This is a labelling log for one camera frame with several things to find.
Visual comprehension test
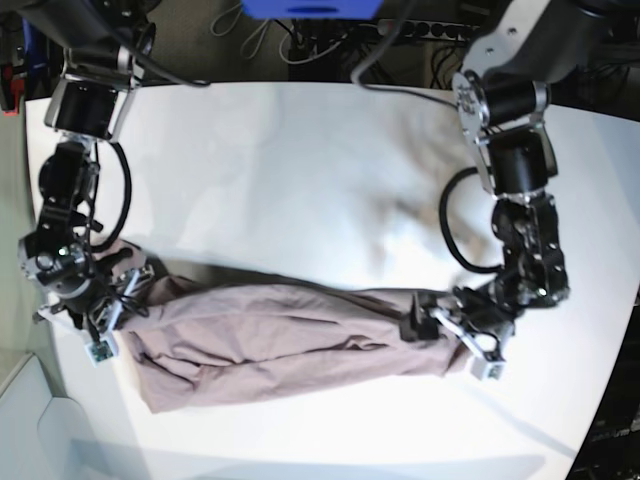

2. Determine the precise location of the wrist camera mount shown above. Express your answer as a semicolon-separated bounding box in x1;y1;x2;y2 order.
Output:
426;299;513;381
32;264;154;368

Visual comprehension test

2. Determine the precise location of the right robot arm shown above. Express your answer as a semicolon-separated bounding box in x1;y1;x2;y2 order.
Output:
11;1;207;333

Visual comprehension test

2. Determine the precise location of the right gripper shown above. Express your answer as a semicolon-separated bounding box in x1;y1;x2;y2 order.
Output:
59;268;106;330

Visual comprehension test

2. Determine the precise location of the red black clamp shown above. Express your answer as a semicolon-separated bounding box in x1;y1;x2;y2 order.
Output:
1;56;25;116

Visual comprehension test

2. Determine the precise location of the blue box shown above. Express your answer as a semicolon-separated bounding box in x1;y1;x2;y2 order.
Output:
242;0;383;20

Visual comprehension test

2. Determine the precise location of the black power strip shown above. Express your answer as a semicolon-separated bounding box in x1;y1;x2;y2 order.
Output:
394;20;479;44

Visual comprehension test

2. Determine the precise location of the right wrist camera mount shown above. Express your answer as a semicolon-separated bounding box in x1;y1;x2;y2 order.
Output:
32;264;154;368

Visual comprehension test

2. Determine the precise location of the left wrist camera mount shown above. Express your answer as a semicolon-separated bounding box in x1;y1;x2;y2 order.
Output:
426;299;513;381

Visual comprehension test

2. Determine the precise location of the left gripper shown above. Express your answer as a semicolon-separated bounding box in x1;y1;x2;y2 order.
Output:
400;287;515;345

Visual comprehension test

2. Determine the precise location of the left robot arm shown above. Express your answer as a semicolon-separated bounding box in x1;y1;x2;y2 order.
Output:
401;1;639;342

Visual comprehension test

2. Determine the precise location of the pink t-shirt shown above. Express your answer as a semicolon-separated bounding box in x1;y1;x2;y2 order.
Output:
37;238;476;414

